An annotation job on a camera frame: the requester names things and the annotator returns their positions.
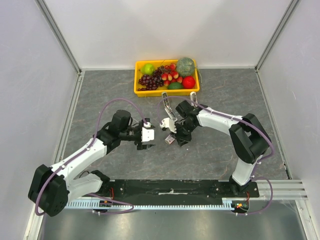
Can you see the red white staple box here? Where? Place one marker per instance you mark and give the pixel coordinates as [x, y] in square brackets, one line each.
[169, 139]

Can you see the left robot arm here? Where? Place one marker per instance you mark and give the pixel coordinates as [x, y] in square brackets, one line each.
[53, 187]

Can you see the red strawberry cluster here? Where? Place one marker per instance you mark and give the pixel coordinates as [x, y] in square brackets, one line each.
[169, 74]

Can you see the green pear fruit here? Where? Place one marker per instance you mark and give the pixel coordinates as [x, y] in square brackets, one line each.
[147, 69]

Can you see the green white stapler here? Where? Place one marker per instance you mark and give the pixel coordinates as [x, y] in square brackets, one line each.
[167, 107]

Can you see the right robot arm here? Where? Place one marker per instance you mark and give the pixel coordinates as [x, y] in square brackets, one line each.
[249, 138]

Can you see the yellow plastic tray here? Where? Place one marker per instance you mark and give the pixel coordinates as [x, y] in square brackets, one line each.
[157, 93]

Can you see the white rectangular case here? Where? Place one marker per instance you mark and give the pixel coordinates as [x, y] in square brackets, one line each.
[193, 98]

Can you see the green netted melon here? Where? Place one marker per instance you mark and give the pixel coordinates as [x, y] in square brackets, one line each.
[185, 66]

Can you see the aluminium frame rail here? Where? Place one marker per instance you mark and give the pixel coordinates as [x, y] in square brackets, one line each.
[283, 189]

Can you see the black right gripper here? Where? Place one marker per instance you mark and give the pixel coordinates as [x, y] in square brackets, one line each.
[180, 129]

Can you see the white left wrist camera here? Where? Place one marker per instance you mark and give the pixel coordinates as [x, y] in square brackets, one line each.
[147, 132]

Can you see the dark purple grape bunch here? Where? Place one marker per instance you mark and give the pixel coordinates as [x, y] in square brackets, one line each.
[150, 82]

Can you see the green lime fruit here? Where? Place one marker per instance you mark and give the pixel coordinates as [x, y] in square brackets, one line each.
[175, 86]

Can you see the grey slotted cable duct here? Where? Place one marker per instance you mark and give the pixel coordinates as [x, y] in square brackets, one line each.
[97, 204]

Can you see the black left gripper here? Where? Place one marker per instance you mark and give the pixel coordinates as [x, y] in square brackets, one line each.
[140, 146]

